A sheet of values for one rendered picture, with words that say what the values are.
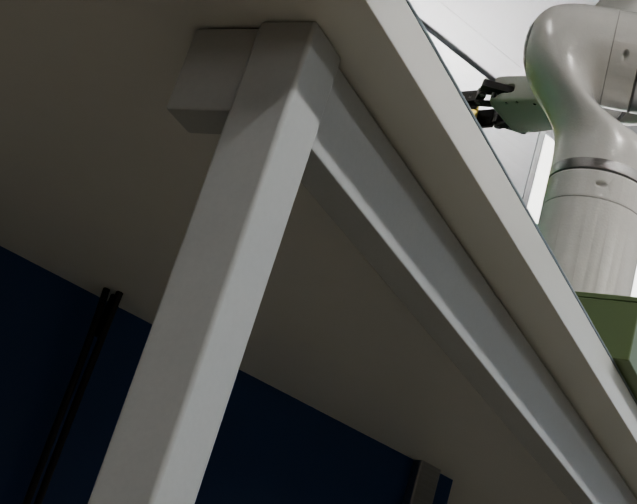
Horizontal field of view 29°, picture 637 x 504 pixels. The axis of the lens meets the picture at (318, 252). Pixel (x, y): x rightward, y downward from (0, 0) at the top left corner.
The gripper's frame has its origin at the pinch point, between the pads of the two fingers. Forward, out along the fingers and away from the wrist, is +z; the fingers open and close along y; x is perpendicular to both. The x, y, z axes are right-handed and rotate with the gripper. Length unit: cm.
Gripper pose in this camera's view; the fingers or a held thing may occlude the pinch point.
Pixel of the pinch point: (474, 109)
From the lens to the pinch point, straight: 204.6
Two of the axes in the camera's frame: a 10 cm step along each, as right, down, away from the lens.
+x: -2.8, 8.9, -3.5
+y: -5.5, -4.5, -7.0
